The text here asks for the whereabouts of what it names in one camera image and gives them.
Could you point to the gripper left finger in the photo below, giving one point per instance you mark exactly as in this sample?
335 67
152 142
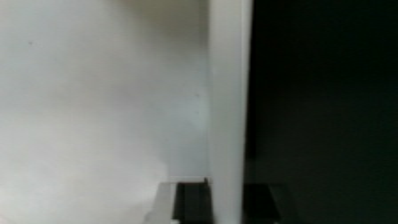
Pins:
183 204

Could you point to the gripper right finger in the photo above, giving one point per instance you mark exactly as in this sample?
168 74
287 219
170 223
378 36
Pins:
266 204

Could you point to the white square table top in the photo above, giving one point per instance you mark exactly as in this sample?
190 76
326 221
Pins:
122 87

